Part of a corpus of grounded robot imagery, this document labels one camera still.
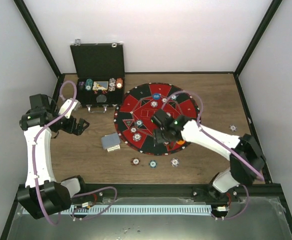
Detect blue poker chip stack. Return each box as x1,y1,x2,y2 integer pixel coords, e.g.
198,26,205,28
170,158,180,167

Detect teal poker chip stack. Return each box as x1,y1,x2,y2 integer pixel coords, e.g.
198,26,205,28
149,160,157,168

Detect red poker chip stack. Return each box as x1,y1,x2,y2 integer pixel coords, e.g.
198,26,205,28
130,158,140,166

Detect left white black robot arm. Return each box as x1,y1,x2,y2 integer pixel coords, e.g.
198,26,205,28
17,94,90,220

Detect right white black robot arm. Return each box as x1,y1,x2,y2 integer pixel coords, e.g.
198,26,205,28
151,114,265,202

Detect orange dealer button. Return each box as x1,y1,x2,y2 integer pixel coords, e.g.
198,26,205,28
176,140,185,145

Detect black round button in case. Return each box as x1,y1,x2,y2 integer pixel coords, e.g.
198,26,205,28
96,94,107,103

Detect blue card deck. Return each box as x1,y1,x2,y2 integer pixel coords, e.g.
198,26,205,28
101,133,121,150

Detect teal chips in case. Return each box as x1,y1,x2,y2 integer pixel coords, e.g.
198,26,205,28
85,78,93,91

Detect card deck in case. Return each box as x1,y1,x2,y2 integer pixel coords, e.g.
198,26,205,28
92,81,109,91

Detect blue blind button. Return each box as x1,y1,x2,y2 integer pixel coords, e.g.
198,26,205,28
152,93,161,100

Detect round red black poker mat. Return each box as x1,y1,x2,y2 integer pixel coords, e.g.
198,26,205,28
113,83,200,156

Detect orange chips in case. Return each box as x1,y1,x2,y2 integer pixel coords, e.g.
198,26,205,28
116,78,124,89

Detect black poker chip case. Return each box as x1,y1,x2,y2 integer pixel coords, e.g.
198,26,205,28
70,40,125,113

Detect lone blue white chip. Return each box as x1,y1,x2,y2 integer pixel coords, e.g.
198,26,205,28
229,124,237,132

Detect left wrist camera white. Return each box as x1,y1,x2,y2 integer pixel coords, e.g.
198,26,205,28
58,98,81,119

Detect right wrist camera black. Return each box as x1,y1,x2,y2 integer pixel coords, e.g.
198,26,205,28
151,108,174,129

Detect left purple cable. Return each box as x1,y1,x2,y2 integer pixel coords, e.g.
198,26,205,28
32,80,77,226

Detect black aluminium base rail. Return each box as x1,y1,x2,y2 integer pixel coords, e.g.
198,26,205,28
80,182,284,204

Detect light blue slotted cable duct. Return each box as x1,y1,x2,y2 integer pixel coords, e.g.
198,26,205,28
61,204,212,216

